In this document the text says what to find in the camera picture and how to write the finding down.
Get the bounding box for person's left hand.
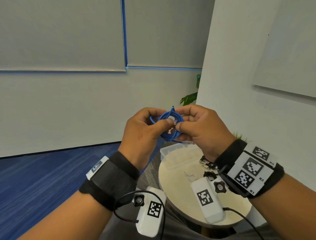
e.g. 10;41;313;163
118;107;175;171

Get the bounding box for person's right hand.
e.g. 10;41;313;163
174;105;237;164

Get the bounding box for blue network cable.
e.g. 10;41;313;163
149;105;196;145

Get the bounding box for clear plastic storage bin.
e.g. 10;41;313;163
160;142;203;170

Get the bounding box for person's left forearm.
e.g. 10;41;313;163
16;190;115;240

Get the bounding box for person's right forearm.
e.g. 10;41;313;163
248;173;316;240

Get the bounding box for person's dark trousers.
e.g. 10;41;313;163
98;202;275;240

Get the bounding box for black marker wristband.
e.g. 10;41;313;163
79;151;141;212
214;139;285;199

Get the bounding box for small potted grass plant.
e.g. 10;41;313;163
232;132;249;143

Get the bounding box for large leafy green plant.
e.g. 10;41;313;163
179;73;202;106

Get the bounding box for small clear plastic piece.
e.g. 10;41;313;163
183;171;198;183

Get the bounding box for round white table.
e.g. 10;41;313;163
158;148;253;227

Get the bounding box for white wall whiteboard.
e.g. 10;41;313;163
251;0;316;99

